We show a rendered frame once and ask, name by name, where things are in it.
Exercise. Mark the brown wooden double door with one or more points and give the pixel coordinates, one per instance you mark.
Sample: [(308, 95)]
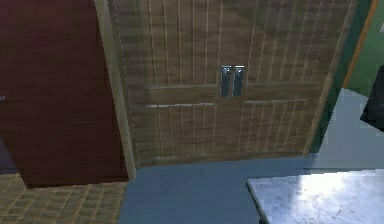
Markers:
[(213, 80)]

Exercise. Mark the dark red room door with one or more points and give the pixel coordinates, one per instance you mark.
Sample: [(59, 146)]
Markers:
[(56, 93)]

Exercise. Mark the white marble table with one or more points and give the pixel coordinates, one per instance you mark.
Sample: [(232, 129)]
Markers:
[(320, 196)]

